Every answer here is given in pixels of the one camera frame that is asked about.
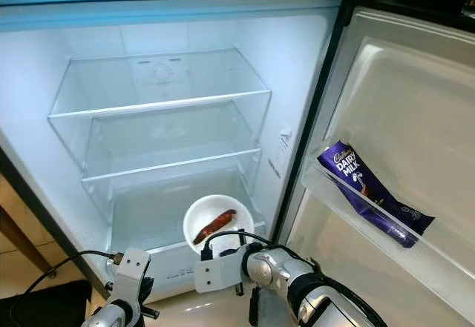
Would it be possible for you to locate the white round bowl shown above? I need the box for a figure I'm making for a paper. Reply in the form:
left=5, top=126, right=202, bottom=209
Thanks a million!
left=183, top=194, right=256, bottom=259

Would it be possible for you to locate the red brown sausage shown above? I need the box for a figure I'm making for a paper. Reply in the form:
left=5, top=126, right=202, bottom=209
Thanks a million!
left=193, top=209, right=238, bottom=245

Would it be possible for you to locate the silver fridge door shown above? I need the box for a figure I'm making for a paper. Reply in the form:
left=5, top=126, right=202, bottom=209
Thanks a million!
left=271, top=4, right=475, bottom=327

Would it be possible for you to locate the silver two-door fridge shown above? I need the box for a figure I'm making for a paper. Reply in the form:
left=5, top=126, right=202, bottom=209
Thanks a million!
left=0, top=0, right=402, bottom=302

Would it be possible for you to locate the clear glass fridge shelf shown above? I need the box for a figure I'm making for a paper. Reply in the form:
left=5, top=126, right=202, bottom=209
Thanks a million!
left=104, top=170, right=268, bottom=276
left=47, top=47, right=272, bottom=119
left=80, top=119, right=262, bottom=182

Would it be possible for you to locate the white fridge temperature dial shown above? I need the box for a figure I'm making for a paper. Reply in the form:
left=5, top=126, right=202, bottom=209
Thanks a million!
left=150, top=62, right=173, bottom=83

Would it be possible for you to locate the clear fridge door bin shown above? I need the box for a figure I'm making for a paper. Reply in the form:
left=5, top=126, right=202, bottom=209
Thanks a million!
left=301, top=160, right=475, bottom=309

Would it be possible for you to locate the wooden table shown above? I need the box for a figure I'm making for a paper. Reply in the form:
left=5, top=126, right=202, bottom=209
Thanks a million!
left=0, top=207, right=47, bottom=277

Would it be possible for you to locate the black floor mat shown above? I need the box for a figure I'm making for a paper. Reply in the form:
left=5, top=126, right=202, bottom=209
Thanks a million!
left=0, top=280, right=94, bottom=327

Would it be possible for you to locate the purple Cadbury chocolate bar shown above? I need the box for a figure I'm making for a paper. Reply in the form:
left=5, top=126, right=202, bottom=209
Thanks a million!
left=317, top=140, right=436, bottom=249

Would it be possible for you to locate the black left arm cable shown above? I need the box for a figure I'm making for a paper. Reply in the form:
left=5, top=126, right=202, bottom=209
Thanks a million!
left=11, top=250, right=122, bottom=327

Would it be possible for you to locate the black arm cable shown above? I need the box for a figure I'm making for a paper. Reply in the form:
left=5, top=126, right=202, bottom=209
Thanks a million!
left=11, top=250, right=122, bottom=327
left=199, top=229, right=279, bottom=262

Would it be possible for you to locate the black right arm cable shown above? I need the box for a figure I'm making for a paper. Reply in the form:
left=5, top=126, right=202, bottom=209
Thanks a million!
left=199, top=229, right=279, bottom=262

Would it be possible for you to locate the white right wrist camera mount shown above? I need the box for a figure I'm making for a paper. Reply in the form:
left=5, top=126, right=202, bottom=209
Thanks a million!
left=193, top=251, right=244, bottom=294

